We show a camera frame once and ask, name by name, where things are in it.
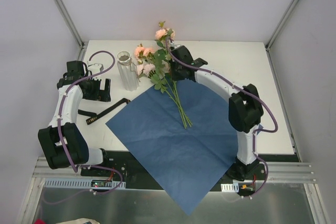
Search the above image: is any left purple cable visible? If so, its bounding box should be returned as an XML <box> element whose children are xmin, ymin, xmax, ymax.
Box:
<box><xmin>41</xmin><ymin>50</ymin><xmax>124</xmax><ymax>205</ymax></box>

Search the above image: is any left white cable duct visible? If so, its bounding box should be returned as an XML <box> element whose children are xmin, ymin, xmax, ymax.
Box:
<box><xmin>44</xmin><ymin>178</ymin><xmax>126</xmax><ymax>190</ymax></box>

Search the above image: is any right aluminium frame post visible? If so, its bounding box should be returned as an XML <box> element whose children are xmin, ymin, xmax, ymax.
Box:
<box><xmin>265</xmin><ymin>0</ymin><xmax>301</xmax><ymax>52</ymax></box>

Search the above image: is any white ribbed vase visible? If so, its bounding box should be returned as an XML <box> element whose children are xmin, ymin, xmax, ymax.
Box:
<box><xmin>117</xmin><ymin>51</ymin><xmax>139</xmax><ymax>91</ymax></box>

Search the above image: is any left aluminium frame post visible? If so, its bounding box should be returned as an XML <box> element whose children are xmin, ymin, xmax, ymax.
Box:
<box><xmin>54</xmin><ymin>0</ymin><xmax>85</xmax><ymax>49</ymax></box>

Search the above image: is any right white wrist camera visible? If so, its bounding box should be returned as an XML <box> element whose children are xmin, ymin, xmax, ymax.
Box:
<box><xmin>168</xmin><ymin>40</ymin><xmax>181</xmax><ymax>51</ymax></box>

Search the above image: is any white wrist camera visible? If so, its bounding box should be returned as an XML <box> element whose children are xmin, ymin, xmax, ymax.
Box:
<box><xmin>168</xmin><ymin>40</ymin><xmax>181</xmax><ymax>51</ymax></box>
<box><xmin>87</xmin><ymin>61</ymin><xmax>104</xmax><ymax>78</ymax></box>

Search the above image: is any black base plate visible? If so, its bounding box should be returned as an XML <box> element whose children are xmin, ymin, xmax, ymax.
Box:
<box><xmin>80</xmin><ymin>151</ymin><xmax>266</xmax><ymax>191</ymax></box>

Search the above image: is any white cable duct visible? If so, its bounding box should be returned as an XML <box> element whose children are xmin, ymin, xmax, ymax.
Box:
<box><xmin>44</xmin><ymin>178</ymin><xmax>126</xmax><ymax>190</ymax></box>
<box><xmin>220</xmin><ymin>183</ymin><xmax>239</xmax><ymax>193</ymax></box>

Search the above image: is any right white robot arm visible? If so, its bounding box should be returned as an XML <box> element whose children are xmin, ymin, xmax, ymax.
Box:
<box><xmin>169</xmin><ymin>46</ymin><xmax>264</xmax><ymax>182</ymax></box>

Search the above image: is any aluminium front rail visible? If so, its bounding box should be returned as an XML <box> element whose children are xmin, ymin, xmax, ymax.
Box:
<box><xmin>32</xmin><ymin>157</ymin><xmax>318</xmax><ymax>184</ymax></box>

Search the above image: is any pink flower stem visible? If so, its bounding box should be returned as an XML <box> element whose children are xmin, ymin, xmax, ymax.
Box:
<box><xmin>154</xmin><ymin>21</ymin><xmax>192</xmax><ymax>129</ymax></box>
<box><xmin>136</xmin><ymin>61</ymin><xmax>192</xmax><ymax>129</ymax></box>
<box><xmin>133</xmin><ymin>42</ymin><xmax>190</xmax><ymax>130</ymax></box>

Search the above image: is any right white cable duct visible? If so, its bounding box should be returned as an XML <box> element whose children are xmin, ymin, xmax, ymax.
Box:
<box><xmin>220</xmin><ymin>183</ymin><xmax>239</xmax><ymax>193</ymax></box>

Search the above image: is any blue wrapping paper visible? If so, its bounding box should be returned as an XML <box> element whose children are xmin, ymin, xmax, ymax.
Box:
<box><xmin>107</xmin><ymin>80</ymin><xmax>253</xmax><ymax>215</ymax></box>

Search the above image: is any black gold-lettered ribbon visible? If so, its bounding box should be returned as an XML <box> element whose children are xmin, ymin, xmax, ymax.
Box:
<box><xmin>78</xmin><ymin>98</ymin><xmax>131</xmax><ymax>125</ymax></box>

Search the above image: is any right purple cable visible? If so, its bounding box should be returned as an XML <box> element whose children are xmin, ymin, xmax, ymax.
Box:
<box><xmin>164</xmin><ymin>36</ymin><xmax>279</xmax><ymax>202</ymax></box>

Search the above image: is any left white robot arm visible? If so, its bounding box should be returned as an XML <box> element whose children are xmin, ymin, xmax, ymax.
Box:
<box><xmin>38</xmin><ymin>61</ymin><xmax>111</xmax><ymax>176</ymax></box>

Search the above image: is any aluminium frame post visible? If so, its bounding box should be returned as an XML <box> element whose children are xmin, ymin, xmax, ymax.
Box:
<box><xmin>54</xmin><ymin>0</ymin><xmax>85</xmax><ymax>49</ymax></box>
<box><xmin>265</xmin><ymin>0</ymin><xmax>301</xmax><ymax>52</ymax></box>

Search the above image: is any purple cable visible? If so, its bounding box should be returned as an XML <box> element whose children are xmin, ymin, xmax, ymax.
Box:
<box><xmin>41</xmin><ymin>50</ymin><xmax>124</xmax><ymax>205</ymax></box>
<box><xmin>164</xmin><ymin>36</ymin><xmax>279</xmax><ymax>202</ymax></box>

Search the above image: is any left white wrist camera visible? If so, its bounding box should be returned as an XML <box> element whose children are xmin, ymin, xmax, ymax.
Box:
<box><xmin>87</xmin><ymin>61</ymin><xmax>104</xmax><ymax>78</ymax></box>

